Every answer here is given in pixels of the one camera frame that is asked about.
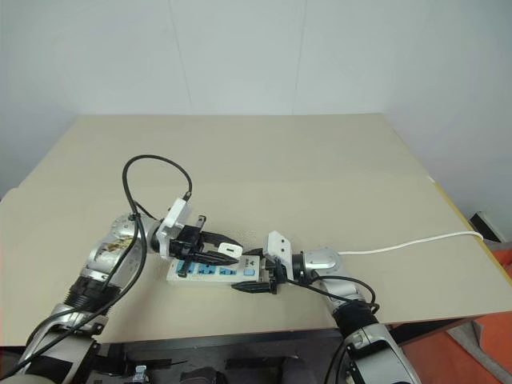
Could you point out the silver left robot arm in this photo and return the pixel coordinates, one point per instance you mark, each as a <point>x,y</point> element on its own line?
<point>106,256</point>

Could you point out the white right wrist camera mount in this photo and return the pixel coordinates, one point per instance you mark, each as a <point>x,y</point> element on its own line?
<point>278,245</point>

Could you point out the black box with white edge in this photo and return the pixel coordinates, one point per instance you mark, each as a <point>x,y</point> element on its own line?
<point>486,229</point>

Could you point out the black frame under table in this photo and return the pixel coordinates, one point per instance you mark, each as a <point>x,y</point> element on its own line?
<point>200,345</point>

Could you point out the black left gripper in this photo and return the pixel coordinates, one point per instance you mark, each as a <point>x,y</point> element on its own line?
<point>189,240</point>

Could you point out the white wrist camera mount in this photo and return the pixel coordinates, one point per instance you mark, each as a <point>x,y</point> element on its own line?
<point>278,245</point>
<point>173,219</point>

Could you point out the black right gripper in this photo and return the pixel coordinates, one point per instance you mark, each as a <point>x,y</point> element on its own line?
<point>275,276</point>

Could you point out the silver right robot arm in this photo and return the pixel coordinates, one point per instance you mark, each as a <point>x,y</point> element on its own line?
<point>325,260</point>

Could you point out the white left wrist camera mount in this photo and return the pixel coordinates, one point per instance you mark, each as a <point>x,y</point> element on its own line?
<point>173,219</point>

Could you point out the white charger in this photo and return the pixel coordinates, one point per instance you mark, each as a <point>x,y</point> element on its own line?
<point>230,251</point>

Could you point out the white power strip blue sockets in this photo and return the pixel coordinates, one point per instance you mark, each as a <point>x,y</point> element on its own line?
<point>224,276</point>

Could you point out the small white blue connector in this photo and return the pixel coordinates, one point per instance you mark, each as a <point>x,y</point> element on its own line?
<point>140,374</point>

